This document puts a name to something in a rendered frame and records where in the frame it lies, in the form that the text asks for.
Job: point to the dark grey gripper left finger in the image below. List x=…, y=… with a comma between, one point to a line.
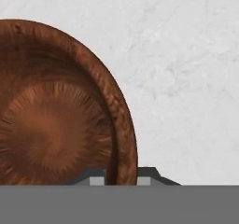
x=93, y=173

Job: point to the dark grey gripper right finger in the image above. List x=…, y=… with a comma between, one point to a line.
x=149, y=173

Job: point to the brown wooden bowl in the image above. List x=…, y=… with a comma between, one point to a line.
x=53, y=109

